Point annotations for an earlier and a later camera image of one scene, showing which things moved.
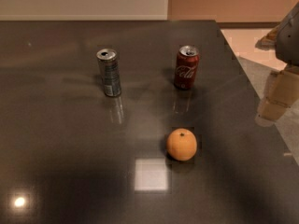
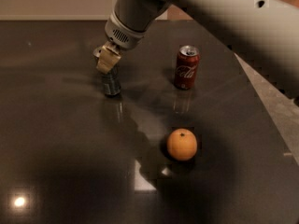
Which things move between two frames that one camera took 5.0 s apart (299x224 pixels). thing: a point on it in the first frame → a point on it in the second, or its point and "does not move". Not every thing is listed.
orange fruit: (181, 144) does not move
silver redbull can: (107, 60) does not move
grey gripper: (289, 42) → (123, 36)
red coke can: (187, 63) does not move
